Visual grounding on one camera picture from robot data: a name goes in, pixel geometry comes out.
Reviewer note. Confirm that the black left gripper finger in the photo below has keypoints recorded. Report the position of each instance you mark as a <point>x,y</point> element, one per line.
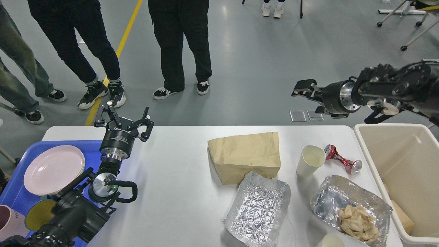
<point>145,121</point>
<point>107,117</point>

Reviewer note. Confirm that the blue plastic tray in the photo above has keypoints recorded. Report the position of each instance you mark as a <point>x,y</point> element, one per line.
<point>17,195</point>

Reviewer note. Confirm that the white paper cup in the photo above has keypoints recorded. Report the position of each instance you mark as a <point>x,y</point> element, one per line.
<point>311,159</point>

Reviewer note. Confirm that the brown paper bag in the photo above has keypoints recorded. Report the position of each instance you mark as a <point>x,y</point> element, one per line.
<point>235,156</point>

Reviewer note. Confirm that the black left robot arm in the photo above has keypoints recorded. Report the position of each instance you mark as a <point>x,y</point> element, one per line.
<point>108,184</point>

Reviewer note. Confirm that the person in olive trousers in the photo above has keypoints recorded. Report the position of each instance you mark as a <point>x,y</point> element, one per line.
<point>11,88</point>

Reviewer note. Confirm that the pink plate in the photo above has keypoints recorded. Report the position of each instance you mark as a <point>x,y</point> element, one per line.
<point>39,171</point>

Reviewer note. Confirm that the white lid bottom edge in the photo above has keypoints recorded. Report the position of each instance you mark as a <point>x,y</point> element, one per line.
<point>331,240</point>

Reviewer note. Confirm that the person in dark jeans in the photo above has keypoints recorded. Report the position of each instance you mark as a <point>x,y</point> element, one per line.
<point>61,20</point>

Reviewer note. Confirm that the blue-grey mug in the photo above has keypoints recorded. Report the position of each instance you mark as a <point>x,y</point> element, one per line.
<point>39,214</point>

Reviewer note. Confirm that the foil with paper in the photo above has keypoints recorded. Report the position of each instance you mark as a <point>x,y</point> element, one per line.
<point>352,210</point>

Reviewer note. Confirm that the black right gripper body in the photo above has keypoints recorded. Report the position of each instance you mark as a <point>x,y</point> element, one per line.
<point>337,98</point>

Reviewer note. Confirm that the pink mug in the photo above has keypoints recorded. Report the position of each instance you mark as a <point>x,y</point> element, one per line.
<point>11,223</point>

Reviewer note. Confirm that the yellow plate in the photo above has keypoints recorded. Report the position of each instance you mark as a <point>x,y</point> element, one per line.
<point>63,176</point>

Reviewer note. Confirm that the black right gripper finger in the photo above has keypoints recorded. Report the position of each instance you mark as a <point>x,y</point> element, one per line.
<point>322,110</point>
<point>308,88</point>

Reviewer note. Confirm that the crushed red soda can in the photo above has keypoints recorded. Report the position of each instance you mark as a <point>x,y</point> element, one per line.
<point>351,167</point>

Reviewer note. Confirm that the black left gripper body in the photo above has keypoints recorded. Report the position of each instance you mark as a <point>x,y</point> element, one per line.
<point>119,137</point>

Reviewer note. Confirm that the person in grey sweater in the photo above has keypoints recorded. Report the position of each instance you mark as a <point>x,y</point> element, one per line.
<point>174,21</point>

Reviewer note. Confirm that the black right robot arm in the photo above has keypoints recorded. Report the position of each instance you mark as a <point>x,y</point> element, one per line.
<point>386,90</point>

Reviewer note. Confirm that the metal floor plate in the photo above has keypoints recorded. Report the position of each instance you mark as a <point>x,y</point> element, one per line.
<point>313,116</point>
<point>298,116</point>

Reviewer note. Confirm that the beige plastic bin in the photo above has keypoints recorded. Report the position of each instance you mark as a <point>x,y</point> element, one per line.
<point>403,159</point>

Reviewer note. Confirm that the aluminium foil tray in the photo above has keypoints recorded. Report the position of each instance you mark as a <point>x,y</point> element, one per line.
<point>258,210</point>

